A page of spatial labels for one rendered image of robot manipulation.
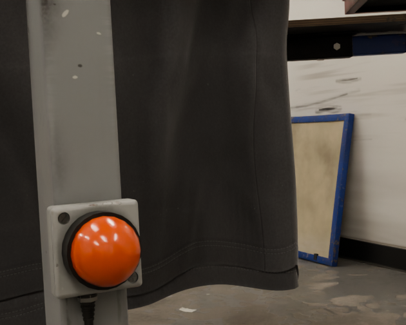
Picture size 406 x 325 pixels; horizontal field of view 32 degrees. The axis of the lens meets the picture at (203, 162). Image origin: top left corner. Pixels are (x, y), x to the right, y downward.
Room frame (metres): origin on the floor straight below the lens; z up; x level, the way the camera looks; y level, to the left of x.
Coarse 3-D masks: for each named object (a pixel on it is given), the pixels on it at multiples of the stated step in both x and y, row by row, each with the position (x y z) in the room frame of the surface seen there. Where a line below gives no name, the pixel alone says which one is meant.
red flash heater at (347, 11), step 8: (344, 0) 2.06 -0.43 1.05; (352, 0) 1.93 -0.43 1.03; (360, 0) 1.83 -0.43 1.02; (368, 0) 1.93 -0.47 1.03; (376, 0) 1.93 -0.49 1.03; (384, 0) 1.94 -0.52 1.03; (392, 0) 1.95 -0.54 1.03; (400, 0) 1.95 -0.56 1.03; (352, 8) 1.96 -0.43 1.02; (360, 8) 2.04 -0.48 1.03; (368, 8) 2.04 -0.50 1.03; (376, 8) 2.04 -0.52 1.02; (384, 8) 2.04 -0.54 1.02; (392, 8) 2.04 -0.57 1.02; (400, 8) 2.04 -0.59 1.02
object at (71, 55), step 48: (48, 0) 0.39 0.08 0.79; (96, 0) 0.40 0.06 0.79; (48, 48) 0.39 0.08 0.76; (96, 48) 0.40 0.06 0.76; (48, 96) 0.39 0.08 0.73; (96, 96) 0.40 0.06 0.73; (48, 144) 0.39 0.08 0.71; (96, 144) 0.40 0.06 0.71; (48, 192) 0.39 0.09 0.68; (96, 192) 0.40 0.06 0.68; (48, 240) 0.38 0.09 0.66; (48, 288) 0.41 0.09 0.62
